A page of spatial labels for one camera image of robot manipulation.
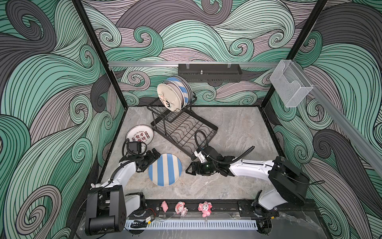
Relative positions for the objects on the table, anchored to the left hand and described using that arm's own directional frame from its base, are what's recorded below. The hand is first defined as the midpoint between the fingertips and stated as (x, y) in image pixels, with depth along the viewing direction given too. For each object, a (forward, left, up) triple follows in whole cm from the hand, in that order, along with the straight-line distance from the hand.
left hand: (155, 156), depth 88 cm
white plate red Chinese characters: (+19, +14, -4) cm, 24 cm away
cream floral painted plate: (+23, -8, +28) cm, 37 cm away
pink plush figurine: (-26, -29, +1) cm, 39 cm away
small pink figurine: (-26, -9, -1) cm, 27 cm away
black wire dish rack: (+23, -17, -2) cm, 28 cm away
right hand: (-10, -21, +2) cm, 24 cm away
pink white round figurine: (-27, -17, 0) cm, 32 cm away
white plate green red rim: (+24, -14, +32) cm, 43 cm away
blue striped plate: (-7, -7, -3) cm, 10 cm away
